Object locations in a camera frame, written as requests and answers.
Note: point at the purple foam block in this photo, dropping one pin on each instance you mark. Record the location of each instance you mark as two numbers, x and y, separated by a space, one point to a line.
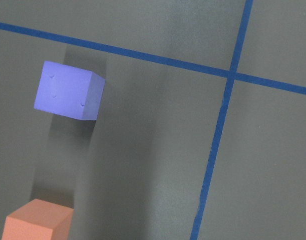
69 91

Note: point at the orange foam block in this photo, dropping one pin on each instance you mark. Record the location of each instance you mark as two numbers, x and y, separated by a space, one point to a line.
38 220

